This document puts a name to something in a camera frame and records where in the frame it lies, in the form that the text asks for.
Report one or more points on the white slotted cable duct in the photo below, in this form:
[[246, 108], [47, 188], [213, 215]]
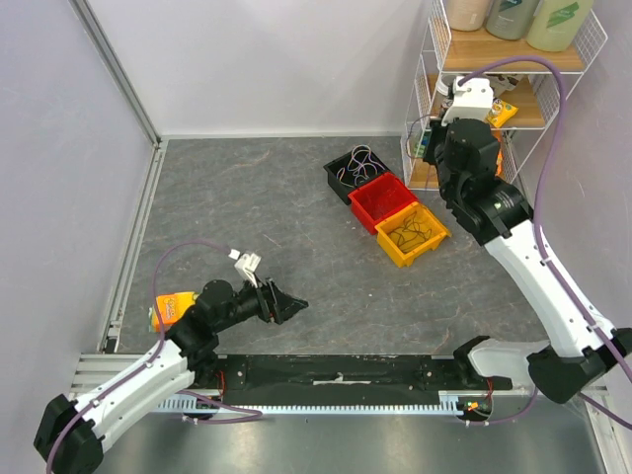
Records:
[[363, 400]]

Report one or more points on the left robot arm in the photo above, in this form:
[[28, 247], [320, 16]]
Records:
[[74, 435]]

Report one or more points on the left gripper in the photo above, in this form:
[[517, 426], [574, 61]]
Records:
[[276, 305]]

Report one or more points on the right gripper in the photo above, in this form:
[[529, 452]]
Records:
[[434, 139]]

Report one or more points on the light green bottle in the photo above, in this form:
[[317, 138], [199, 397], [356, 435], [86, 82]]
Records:
[[557, 23]]

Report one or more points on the black plastic bin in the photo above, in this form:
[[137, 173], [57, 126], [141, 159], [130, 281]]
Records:
[[351, 171]]

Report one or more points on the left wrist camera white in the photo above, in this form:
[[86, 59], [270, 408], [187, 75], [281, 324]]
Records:
[[246, 264]]

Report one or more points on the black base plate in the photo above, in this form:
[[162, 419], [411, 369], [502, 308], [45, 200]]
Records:
[[272, 373]]

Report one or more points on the red plastic bin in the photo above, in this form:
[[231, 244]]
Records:
[[379, 199]]

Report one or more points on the grey green bottle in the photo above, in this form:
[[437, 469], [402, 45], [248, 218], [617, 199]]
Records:
[[510, 19]]

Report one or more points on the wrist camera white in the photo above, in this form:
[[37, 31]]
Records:
[[472, 100], [246, 264]]

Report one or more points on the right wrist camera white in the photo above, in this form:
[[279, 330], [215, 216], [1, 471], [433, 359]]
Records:
[[472, 100]]

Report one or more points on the yellow candy bag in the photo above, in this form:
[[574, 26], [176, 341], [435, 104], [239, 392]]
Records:
[[500, 113]]

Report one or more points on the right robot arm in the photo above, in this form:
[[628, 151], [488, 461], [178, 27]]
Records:
[[582, 345]]

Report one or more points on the beige bottle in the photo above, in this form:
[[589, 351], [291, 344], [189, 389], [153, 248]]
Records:
[[466, 15]]

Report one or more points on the brown white snack box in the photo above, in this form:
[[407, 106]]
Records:
[[501, 83]]

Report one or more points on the yellow plastic bin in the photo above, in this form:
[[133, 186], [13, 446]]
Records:
[[410, 233]]

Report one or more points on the white paper coffee cup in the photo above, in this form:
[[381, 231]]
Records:
[[444, 96]]

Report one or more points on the orange snack packs stack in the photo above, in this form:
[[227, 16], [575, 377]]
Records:
[[500, 158]]

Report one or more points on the white wire shelf rack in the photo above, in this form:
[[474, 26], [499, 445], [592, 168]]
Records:
[[449, 52]]

